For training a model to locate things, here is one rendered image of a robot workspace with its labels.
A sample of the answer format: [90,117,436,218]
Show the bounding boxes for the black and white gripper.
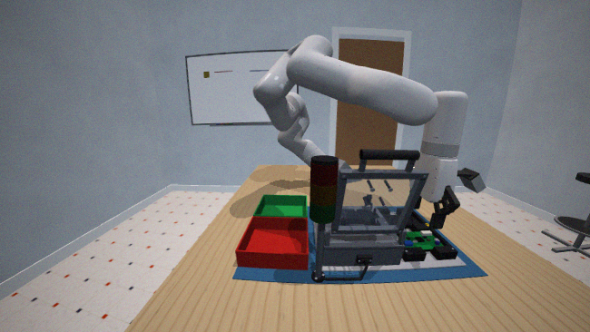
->
[413,151,460,229]

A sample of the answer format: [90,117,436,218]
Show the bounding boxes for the green circuit board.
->
[404,230,444,249]

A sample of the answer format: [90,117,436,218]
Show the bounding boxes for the green bin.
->
[253,194,308,218]

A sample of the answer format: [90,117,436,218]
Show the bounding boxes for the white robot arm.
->
[253,35,468,166]

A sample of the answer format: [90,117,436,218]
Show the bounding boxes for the red open-top bin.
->
[235,216,309,270]

